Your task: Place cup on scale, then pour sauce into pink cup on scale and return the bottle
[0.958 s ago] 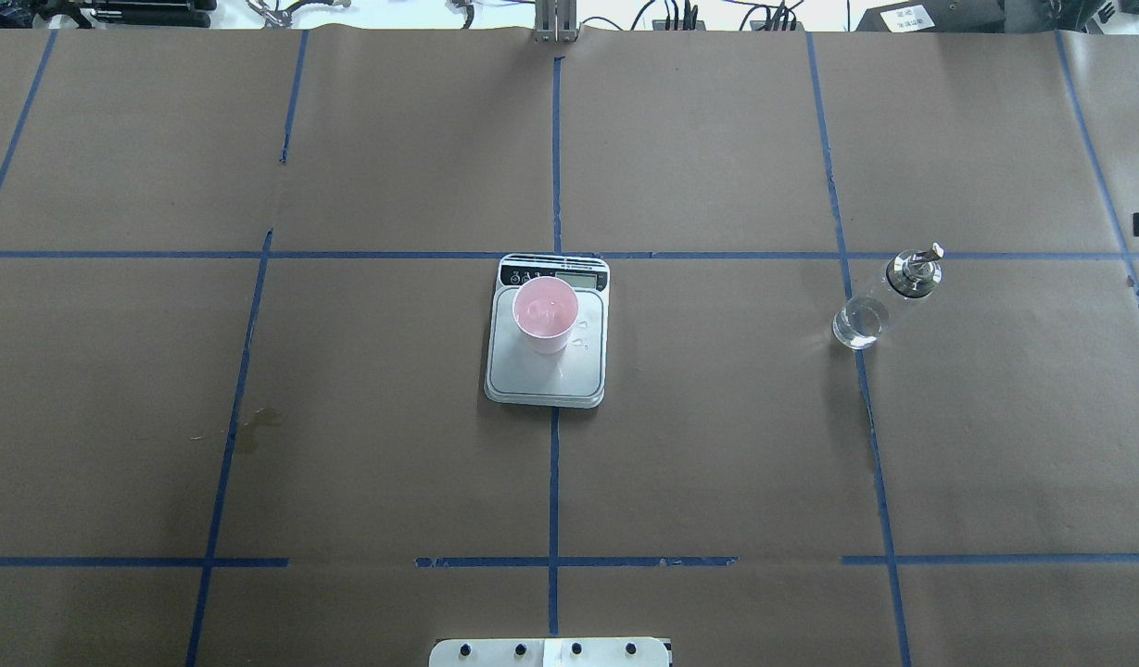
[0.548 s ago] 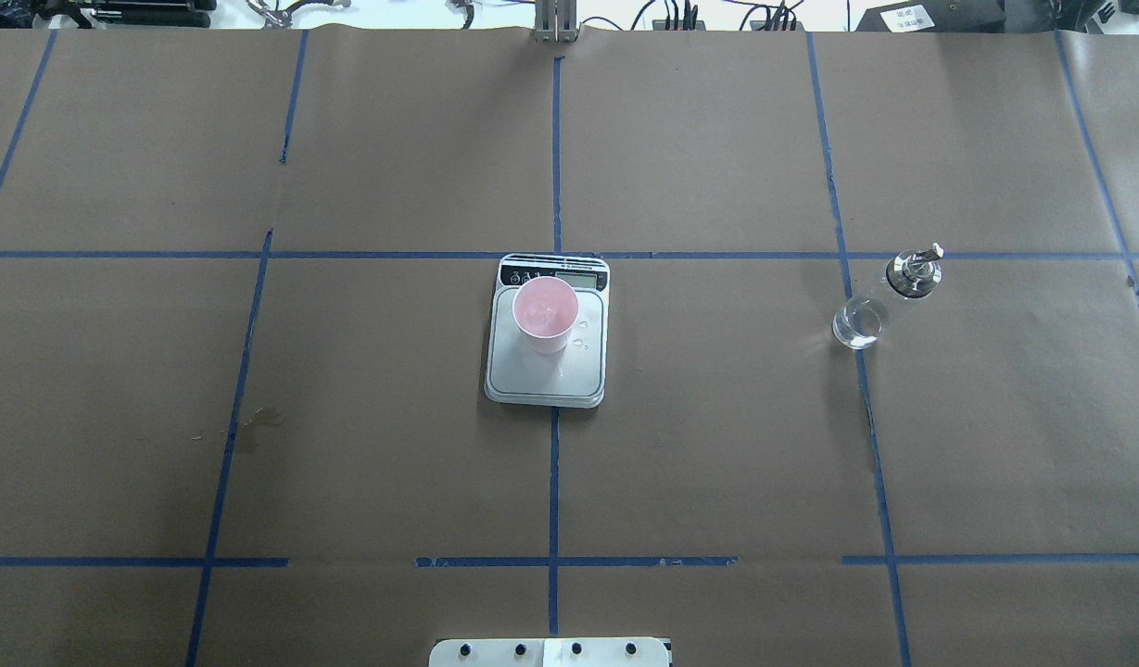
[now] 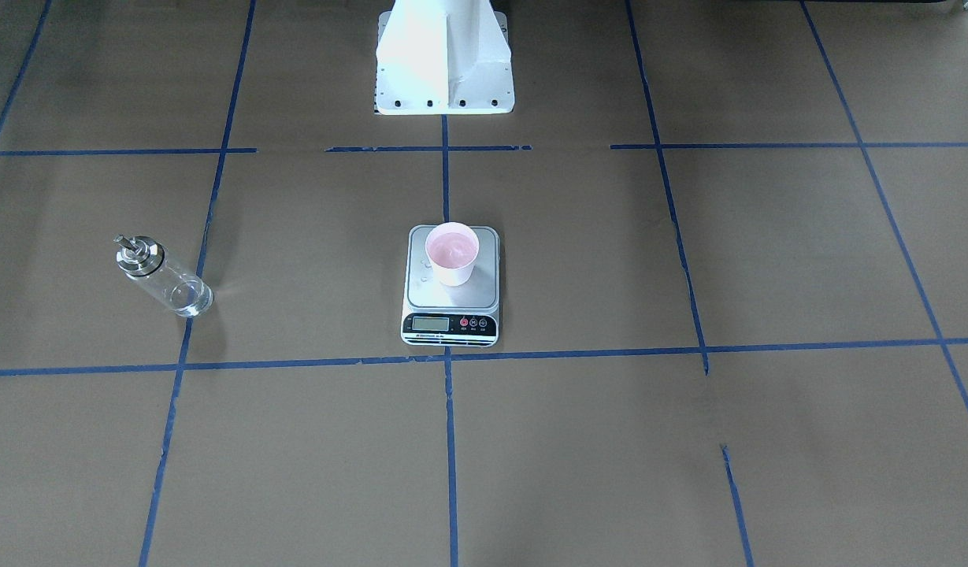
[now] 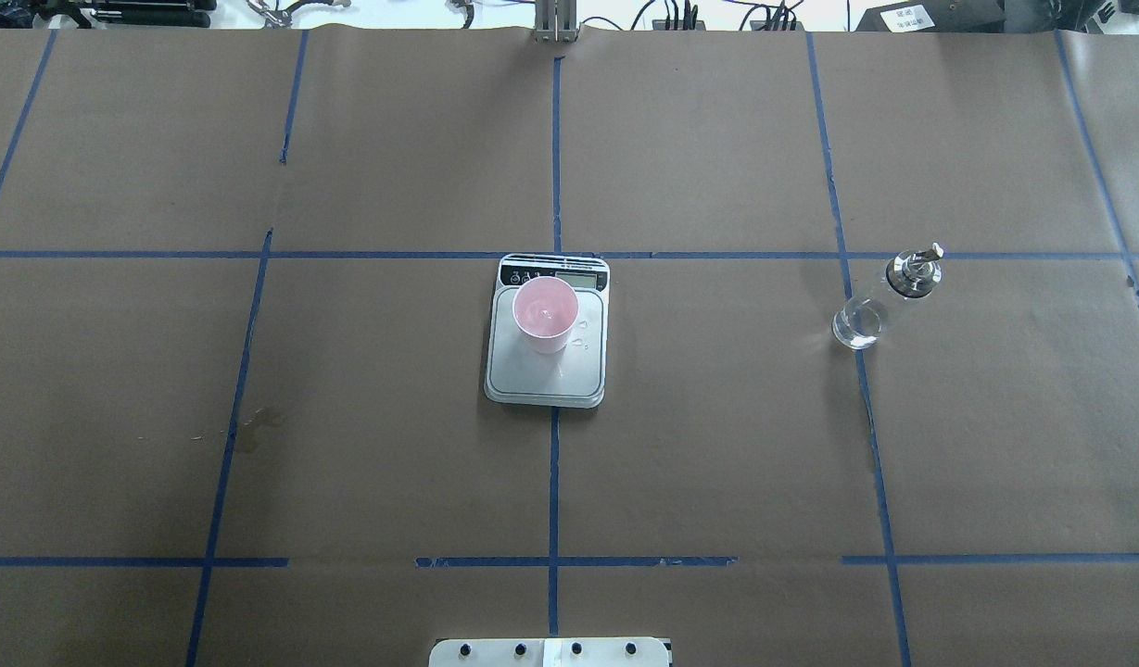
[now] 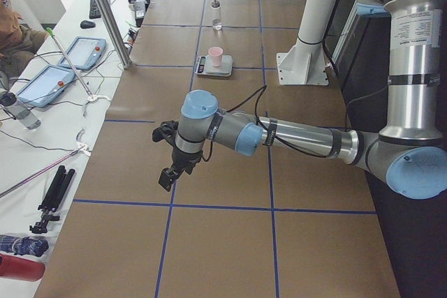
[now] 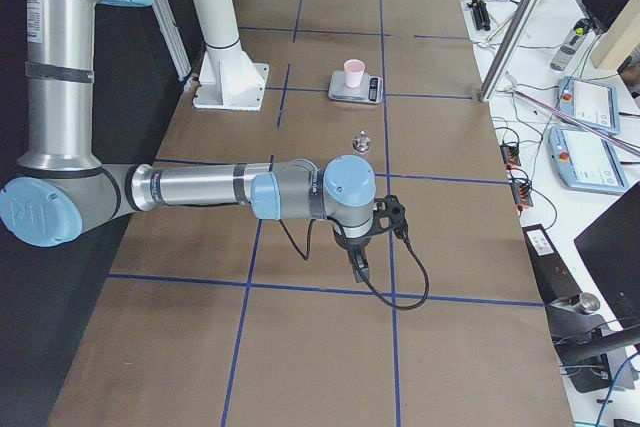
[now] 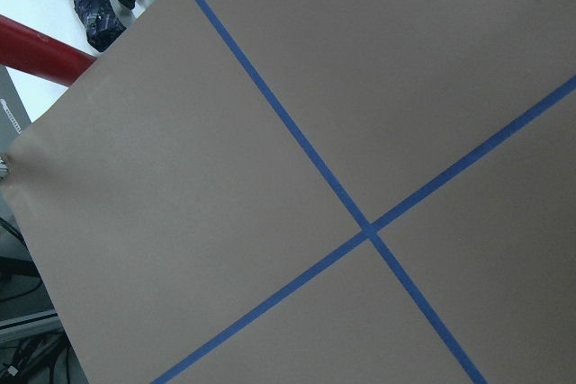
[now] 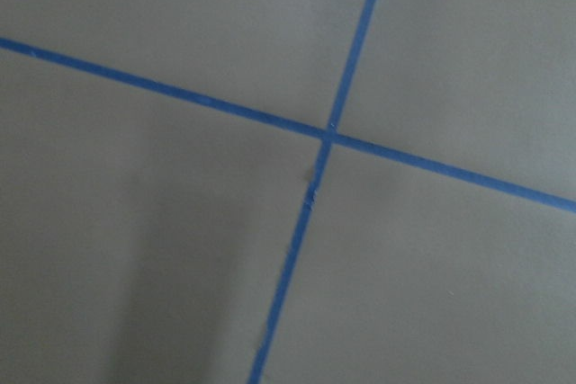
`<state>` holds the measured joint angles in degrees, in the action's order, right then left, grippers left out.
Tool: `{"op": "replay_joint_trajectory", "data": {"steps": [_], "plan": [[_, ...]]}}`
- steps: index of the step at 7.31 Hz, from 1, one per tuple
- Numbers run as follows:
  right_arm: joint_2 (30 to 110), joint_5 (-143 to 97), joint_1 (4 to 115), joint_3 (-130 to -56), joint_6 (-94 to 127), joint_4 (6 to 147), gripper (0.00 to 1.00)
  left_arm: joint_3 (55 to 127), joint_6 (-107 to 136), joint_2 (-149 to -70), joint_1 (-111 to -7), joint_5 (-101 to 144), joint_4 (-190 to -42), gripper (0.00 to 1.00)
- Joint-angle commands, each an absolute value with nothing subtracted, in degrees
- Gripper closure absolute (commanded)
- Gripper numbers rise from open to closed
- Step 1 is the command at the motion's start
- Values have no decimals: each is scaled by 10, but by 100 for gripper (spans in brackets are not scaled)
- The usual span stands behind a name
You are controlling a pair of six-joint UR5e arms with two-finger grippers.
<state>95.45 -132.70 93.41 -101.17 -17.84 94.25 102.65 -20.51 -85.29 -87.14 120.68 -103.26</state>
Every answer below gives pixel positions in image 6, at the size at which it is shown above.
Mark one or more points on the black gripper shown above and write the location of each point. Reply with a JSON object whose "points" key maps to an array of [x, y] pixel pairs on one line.
{"points": [[354, 245]]}

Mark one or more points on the clear glass sauce bottle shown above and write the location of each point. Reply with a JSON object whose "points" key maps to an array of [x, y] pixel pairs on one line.
{"points": [[361, 144]]}

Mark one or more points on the pink plastic cup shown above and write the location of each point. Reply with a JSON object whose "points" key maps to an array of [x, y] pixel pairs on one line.
{"points": [[354, 70]]}

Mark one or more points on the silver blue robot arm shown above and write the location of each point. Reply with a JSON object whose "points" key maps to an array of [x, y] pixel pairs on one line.
{"points": [[63, 190]]}

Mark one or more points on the white digital kitchen scale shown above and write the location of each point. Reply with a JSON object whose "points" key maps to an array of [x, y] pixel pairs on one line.
{"points": [[369, 91]]}

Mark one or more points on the orange black connector block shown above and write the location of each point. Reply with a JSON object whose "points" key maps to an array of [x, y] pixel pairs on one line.
{"points": [[510, 154]]}

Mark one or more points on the black power adapter box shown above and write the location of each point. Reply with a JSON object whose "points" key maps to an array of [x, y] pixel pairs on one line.
{"points": [[553, 278]]}

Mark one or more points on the near blue teach pendant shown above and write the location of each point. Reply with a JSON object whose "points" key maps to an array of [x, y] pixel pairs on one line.
{"points": [[586, 162]]}

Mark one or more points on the blue teach pendant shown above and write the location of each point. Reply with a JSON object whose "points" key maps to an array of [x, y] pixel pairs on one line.
{"points": [[586, 162], [590, 102]]}

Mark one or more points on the black folded tripod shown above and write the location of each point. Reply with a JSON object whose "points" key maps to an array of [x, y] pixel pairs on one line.
{"points": [[480, 15]]}

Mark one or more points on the far blue teach pendant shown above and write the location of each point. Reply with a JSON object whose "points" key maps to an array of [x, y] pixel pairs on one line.
{"points": [[590, 102]]}

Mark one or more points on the pink grabber stick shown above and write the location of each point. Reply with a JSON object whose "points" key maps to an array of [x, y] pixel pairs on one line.
{"points": [[514, 89]]}

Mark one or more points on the clear water bottle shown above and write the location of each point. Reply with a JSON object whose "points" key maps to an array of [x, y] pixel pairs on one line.
{"points": [[571, 44]]}

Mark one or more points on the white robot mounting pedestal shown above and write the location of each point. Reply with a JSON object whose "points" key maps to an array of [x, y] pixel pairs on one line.
{"points": [[228, 78]]}

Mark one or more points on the aluminium frame post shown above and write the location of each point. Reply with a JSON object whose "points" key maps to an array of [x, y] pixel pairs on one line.
{"points": [[507, 48]]}

